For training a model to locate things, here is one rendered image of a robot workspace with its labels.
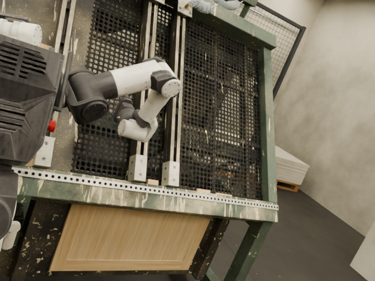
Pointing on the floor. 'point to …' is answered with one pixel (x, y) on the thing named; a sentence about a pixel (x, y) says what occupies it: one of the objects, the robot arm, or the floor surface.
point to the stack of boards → (289, 169)
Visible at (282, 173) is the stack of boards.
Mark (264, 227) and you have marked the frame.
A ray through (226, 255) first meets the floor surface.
